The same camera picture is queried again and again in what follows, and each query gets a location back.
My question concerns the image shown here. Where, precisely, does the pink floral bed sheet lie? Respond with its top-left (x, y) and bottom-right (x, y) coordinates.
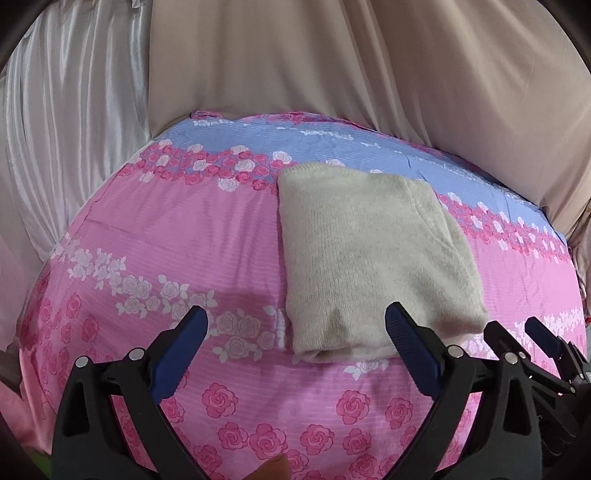
top-left (21, 109), bottom-right (589, 480)

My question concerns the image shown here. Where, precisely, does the white satin curtain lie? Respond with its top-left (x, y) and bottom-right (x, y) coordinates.
top-left (0, 0), bottom-right (155, 352)

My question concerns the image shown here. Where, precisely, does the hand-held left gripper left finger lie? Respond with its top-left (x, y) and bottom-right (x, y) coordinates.
top-left (51, 305), bottom-right (209, 480)

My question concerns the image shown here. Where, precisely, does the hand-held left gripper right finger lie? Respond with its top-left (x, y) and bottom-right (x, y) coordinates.
top-left (385, 301), bottom-right (543, 480)

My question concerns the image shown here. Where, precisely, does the beige curtain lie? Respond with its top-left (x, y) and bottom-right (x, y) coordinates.
top-left (147, 0), bottom-right (591, 245)

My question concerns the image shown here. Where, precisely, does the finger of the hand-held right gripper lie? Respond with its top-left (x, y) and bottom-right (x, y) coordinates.
top-left (482, 320), bottom-right (534, 370)
top-left (525, 316), bottom-right (578, 370)

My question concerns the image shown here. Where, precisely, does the cream knit cardigan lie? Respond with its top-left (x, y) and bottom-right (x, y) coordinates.
top-left (276, 161), bottom-right (490, 365)

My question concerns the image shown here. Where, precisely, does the person's left hand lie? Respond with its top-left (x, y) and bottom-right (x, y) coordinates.
top-left (247, 455), bottom-right (293, 480)

